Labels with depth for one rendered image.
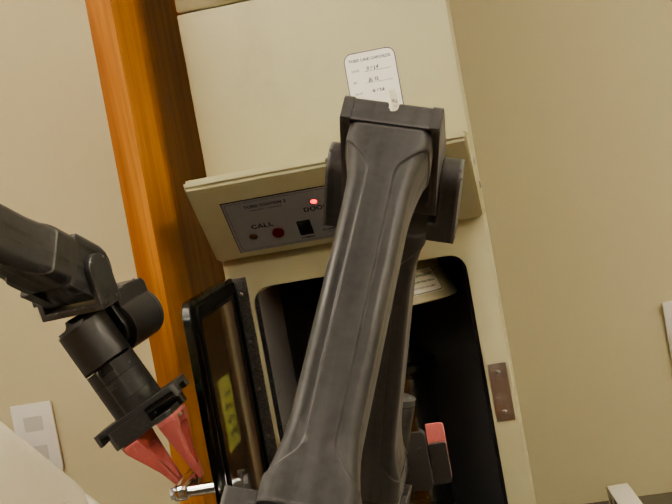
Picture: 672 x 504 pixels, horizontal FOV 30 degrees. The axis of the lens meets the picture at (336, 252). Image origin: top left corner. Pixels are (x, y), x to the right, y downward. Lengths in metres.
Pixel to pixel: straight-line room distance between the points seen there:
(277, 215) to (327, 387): 0.65
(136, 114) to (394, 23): 0.32
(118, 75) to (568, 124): 0.74
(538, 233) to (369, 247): 1.07
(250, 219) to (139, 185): 0.13
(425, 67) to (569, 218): 0.51
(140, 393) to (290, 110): 0.40
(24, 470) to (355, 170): 0.33
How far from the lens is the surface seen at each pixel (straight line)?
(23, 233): 1.25
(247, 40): 1.52
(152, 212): 1.46
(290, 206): 1.43
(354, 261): 0.85
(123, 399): 1.31
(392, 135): 0.92
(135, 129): 1.46
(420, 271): 1.54
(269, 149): 1.51
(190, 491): 1.28
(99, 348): 1.31
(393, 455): 1.18
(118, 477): 2.08
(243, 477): 1.27
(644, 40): 1.93
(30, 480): 0.75
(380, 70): 1.49
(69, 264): 1.28
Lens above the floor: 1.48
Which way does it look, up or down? 3 degrees down
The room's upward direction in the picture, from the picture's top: 10 degrees counter-clockwise
